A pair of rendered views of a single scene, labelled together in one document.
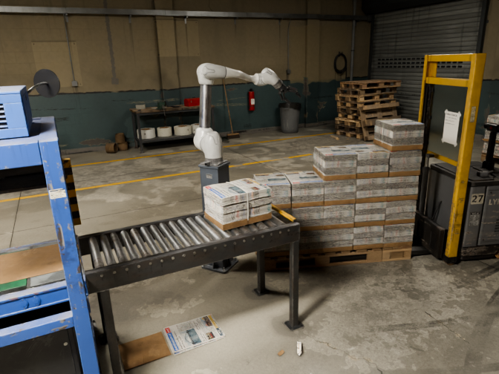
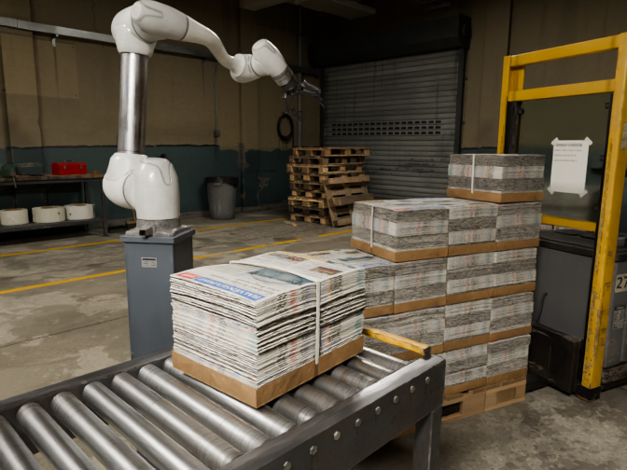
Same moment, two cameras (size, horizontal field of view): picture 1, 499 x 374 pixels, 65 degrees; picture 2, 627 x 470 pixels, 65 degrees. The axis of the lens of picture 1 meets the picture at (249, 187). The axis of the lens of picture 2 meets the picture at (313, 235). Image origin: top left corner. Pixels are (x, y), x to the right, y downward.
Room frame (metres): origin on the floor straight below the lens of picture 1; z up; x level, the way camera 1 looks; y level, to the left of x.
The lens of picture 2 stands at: (1.43, 0.38, 1.32)
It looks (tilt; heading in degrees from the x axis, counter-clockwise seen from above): 10 degrees down; 340
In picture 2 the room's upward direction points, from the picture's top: straight up
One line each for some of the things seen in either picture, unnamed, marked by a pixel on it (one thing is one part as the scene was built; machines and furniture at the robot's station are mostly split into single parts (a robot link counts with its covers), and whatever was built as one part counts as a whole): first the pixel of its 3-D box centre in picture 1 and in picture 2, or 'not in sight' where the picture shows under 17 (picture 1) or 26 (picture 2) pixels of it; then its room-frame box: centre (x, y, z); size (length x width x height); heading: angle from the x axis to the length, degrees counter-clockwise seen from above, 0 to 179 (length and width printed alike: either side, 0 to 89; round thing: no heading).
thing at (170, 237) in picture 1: (171, 237); (70, 462); (2.31, 0.51, 0.78); 0.47 x 0.05 x 0.05; 26
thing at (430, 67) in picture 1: (422, 146); (503, 205); (3.89, -1.75, 0.97); 0.09 x 0.09 x 1.75; 6
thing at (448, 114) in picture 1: (446, 120); (556, 157); (3.56, -1.81, 1.28); 0.57 x 0.01 x 0.65; 6
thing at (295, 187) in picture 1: (317, 217); (369, 339); (3.44, -0.63, 0.42); 1.17 x 0.39 x 0.83; 96
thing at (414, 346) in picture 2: (278, 210); (362, 328); (2.65, -0.21, 0.81); 0.43 x 0.03 x 0.02; 26
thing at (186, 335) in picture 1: (194, 332); not in sight; (2.36, 0.43, 0.01); 0.37 x 0.28 x 0.01; 116
